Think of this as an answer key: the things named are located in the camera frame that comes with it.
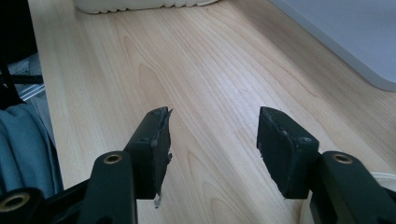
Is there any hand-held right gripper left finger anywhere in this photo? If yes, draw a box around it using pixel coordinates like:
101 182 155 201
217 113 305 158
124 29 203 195
123 106 173 209

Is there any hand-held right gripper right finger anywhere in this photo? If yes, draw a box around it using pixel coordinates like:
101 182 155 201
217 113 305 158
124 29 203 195
256 106 320 200

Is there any white shoe rack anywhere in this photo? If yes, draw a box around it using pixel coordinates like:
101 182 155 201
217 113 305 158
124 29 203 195
270 0 396 92

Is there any blue-grey shirt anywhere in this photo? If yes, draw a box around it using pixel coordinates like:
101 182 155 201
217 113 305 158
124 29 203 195
0 102 64 200

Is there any silver floor rail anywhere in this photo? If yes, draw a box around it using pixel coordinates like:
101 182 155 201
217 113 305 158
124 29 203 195
12 83 47 101

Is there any black metal frame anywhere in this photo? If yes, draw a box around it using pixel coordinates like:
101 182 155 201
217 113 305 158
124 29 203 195
0 0 45 110

